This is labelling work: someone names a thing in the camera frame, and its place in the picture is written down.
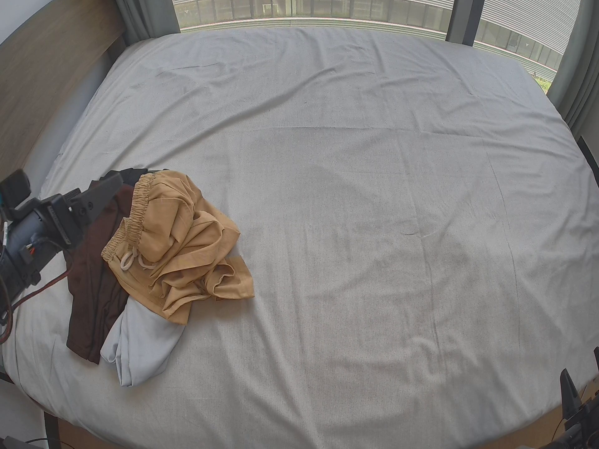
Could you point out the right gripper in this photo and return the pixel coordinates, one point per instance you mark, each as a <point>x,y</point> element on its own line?
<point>578,433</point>

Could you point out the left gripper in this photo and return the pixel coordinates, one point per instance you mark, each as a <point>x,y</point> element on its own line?
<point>58,225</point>

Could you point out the tan shorts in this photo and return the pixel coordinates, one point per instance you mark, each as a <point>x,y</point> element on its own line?
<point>187,250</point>

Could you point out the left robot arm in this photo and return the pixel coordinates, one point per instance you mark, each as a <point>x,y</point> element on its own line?
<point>23,264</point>

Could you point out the bed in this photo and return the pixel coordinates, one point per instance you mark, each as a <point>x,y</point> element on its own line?
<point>351,204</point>

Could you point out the black garment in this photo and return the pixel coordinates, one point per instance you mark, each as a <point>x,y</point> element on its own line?
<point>133,177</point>

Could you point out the brown garment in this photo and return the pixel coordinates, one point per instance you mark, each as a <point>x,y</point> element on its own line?
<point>93,288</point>

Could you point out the pale grey garment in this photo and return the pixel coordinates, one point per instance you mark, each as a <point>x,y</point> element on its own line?
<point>140,344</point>

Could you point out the grey-green curtain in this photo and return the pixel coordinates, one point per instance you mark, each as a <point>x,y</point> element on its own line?
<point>580,63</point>
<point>140,3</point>

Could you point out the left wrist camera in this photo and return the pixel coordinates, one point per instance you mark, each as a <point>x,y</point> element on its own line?
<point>16,192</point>

